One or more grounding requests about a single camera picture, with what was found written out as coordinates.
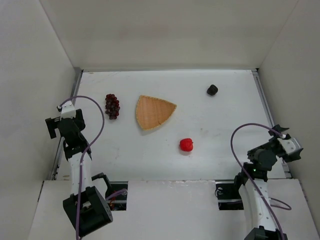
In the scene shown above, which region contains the dark red grape bunch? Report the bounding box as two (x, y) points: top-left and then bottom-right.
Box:
(105, 93), (120, 120)

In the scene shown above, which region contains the dark fake fruit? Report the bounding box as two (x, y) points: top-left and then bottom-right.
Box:
(206, 84), (219, 97)

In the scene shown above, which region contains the red fake apple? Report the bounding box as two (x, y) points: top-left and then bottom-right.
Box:
(179, 138), (194, 152)

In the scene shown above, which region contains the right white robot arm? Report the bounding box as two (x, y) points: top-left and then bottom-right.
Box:
(234, 124), (303, 240)

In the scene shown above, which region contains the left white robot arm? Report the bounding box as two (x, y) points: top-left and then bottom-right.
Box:
(45, 104), (113, 240)

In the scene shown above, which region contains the woven triangular fruit basket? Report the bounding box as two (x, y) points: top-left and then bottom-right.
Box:
(135, 95), (177, 131)

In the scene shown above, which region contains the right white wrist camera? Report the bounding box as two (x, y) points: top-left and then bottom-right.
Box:
(277, 137), (300, 155)

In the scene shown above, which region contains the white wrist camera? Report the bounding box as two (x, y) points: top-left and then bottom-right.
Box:
(57, 100), (76, 120)
(277, 137), (300, 155)

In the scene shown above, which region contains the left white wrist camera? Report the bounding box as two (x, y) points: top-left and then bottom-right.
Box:
(57, 100), (76, 120)

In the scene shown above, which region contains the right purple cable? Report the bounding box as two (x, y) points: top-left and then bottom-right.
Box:
(230, 122), (292, 240)

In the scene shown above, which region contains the purple cable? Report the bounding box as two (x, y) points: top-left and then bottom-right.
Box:
(230, 122), (292, 240)
(57, 95), (128, 238)

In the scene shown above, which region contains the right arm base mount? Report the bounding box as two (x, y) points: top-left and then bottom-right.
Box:
(214, 181), (244, 211)

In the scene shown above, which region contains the left aluminium table rail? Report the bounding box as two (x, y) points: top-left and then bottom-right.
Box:
(45, 67), (86, 180)

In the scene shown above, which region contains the aluminium table rail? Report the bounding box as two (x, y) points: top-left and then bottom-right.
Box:
(251, 68), (292, 179)
(45, 67), (86, 180)

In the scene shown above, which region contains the right aluminium table rail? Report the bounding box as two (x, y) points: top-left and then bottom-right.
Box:
(251, 68), (292, 179)

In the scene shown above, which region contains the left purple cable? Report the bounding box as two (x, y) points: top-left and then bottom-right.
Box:
(57, 95), (128, 238)

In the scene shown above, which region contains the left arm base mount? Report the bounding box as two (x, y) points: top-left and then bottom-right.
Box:
(106, 181), (129, 211)

